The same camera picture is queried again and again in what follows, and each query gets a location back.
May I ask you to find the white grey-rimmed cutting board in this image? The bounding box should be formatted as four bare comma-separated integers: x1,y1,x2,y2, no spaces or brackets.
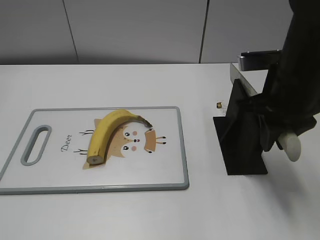
0,106,189,195

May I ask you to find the small brass nut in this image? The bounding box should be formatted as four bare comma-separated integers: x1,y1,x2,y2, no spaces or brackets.
216,102,222,109

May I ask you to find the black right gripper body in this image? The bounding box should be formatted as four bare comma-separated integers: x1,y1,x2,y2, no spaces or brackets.
260,0,320,135

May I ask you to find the black knife stand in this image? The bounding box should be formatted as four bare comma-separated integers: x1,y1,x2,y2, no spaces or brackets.
213,79,268,176

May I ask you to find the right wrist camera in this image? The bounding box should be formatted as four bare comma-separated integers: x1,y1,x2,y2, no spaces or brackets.
237,49,282,71

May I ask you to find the white-handled kitchen knife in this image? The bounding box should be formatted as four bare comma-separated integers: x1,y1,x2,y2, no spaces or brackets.
229,63,302,162

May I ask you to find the yellow banana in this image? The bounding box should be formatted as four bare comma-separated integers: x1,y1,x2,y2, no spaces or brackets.
86,109,153,166

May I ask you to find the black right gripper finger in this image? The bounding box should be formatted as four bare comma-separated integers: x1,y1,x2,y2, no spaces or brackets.
247,94,282,152

